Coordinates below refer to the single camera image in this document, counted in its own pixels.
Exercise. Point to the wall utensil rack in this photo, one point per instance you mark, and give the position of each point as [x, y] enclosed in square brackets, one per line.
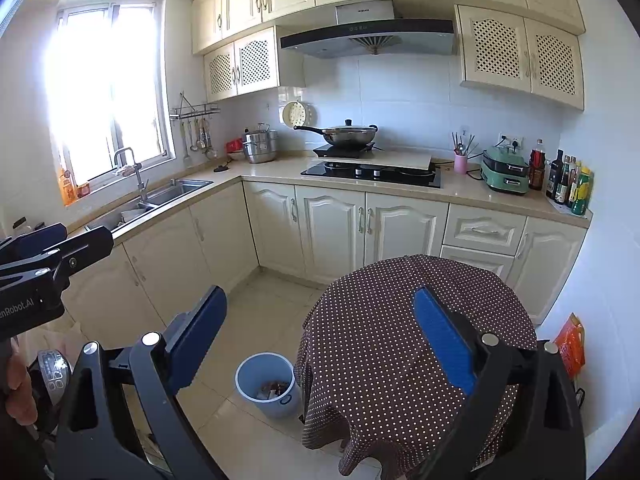
[195, 131]

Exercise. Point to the lower cream cabinets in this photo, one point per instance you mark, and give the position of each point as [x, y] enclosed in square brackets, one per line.
[161, 267]

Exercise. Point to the steel stock pot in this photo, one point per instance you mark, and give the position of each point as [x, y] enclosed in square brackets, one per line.
[260, 144]

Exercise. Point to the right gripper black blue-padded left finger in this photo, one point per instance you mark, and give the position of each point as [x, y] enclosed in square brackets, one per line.
[97, 438]

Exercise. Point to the cream cabinets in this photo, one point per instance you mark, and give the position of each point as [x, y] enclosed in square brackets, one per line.
[526, 45]
[161, 267]

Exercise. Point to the person's left hand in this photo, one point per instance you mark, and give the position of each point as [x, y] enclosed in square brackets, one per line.
[20, 404]

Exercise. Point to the chrome faucet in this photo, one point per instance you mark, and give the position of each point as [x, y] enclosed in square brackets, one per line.
[132, 169]

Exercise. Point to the black gas cooktop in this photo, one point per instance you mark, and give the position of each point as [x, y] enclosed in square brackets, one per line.
[425, 178]

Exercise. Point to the steel kitchen sink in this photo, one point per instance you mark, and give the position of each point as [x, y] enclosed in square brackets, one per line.
[126, 213]

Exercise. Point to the brown polka dot tablecloth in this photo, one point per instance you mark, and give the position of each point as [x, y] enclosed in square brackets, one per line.
[368, 376]

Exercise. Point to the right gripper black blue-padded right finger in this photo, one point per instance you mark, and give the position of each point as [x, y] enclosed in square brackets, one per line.
[543, 437]

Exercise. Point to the orange snack bag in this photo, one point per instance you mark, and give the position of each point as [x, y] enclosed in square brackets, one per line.
[571, 343]

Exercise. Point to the green electric cooker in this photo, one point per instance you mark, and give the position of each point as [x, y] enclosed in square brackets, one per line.
[504, 170]

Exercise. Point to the range hood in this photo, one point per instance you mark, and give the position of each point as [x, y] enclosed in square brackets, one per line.
[373, 28]

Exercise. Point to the window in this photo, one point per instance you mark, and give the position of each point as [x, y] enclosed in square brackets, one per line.
[105, 104]

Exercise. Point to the black induction cooker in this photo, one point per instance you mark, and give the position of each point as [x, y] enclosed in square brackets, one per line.
[349, 151]

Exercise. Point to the pink utensil holder cup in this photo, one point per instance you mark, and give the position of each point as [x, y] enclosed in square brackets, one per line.
[460, 164]

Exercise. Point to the upper cream cabinets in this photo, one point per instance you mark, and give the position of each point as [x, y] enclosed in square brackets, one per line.
[526, 45]

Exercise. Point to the green yellow bottle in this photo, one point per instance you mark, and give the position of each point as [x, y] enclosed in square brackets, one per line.
[582, 192]

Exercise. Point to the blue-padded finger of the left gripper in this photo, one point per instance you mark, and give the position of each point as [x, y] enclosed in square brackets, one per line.
[60, 252]

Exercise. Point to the red cap cola bottle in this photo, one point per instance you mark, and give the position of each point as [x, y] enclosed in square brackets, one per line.
[537, 165]

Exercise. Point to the red container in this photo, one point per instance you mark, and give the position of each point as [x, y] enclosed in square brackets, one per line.
[234, 146]

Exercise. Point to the dark soy sauce bottle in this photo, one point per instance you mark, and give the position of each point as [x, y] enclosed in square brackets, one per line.
[555, 175]

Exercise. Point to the steel wok with lid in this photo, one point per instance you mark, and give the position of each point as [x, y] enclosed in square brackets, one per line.
[344, 135]

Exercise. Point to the blue trash bin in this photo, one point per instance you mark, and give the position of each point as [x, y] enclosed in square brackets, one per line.
[267, 381]

